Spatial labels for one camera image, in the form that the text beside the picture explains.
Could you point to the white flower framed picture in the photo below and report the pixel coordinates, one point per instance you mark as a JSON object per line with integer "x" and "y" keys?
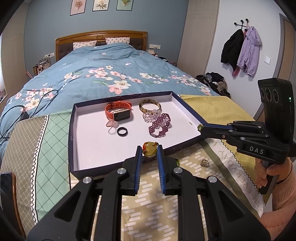
{"x": 100, "y": 4}

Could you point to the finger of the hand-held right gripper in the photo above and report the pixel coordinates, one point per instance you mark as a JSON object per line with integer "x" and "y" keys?
{"x": 217, "y": 126}
{"x": 215, "y": 134}

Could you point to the orange smartwatch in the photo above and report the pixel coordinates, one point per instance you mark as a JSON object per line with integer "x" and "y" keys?
{"x": 118, "y": 111}

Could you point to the pink heart ornament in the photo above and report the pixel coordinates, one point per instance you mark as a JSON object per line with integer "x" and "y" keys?
{"x": 113, "y": 123}

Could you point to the black wall coat rack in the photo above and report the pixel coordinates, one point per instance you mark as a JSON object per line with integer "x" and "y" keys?
{"x": 241, "y": 23}

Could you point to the white wall socket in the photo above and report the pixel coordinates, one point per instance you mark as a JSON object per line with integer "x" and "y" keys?
{"x": 154, "y": 46}
{"x": 49, "y": 55}

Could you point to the purple jacket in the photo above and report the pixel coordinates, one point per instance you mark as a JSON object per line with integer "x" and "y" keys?
{"x": 251, "y": 53}

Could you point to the grey framed door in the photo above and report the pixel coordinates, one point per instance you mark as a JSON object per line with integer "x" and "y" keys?
{"x": 288, "y": 46}

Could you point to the beige dash-patterned cloth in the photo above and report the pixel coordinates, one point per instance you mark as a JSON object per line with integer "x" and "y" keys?
{"x": 148, "y": 215}

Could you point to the black phone with brown case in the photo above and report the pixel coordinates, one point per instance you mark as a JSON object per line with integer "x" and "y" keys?
{"x": 5, "y": 185}

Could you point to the nightstand clutter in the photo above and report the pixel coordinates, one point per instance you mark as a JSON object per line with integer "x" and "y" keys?
{"x": 41, "y": 66}

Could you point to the pink garment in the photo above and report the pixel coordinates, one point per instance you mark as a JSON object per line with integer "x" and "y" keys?
{"x": 235, "y": 71}

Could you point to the pile of dark clothes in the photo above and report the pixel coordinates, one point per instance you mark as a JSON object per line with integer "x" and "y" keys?
{"x": 215, "y": 82}

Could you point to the person's right hand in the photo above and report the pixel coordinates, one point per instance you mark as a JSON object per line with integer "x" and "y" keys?
{"x": 275, "y": 173}

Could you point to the pink flower framed picture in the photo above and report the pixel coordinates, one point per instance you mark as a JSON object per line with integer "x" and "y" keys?
{"x": 78, "y": 6}

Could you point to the amber pendant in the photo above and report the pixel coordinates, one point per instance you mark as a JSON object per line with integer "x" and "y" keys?
{"x": 150, "y": 148}

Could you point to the white patterned pillow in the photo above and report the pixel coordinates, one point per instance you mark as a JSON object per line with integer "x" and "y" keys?
{"x": 118, "y": 40}
{"x": 84, "y": 44}

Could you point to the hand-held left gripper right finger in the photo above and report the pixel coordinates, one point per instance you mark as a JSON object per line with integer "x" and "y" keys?
{"x": 160, "y": 171}

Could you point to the person's right forearm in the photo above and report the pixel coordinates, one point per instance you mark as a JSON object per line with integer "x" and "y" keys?
{"x": 284, "y": 208}

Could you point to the wooden bed headboard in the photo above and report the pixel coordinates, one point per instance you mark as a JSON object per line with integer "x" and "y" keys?
{"x": 62, "y": 41}

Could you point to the green and taupe lattice cloth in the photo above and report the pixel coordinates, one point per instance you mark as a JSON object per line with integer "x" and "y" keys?
{"x": 48, "y": 150}

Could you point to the bed with floral duvet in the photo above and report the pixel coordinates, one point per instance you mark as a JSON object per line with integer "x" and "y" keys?
{"x": 97, "y": 69}

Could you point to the beige wardrobe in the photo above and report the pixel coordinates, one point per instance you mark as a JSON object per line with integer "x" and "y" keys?
{"x": 198, "y": 34}
{"x": 11, "y": 60}

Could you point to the navy blue shallow box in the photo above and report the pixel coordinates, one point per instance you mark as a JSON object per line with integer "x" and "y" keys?
{"x": 97, "y": 148}

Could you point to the black charger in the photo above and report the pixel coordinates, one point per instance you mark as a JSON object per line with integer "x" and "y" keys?
{"x": 24, "y": 116}

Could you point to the green leaf framed picture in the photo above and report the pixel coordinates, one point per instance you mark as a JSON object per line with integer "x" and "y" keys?
{"x": 124, "y": 4}

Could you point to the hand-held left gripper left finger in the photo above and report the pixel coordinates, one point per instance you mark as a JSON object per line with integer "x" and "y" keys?
{"x": 138, "y": 171}

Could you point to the black jacket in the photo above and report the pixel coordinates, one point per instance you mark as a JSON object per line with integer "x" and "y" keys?
{"x": 231, "y": 51}

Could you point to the white wall switch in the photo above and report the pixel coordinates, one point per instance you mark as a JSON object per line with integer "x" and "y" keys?
{"x": 267, "y": 60}

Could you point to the tortoiseshell bangle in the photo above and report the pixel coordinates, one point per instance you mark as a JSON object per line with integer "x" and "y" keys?
{"x": 141, "y": 105}

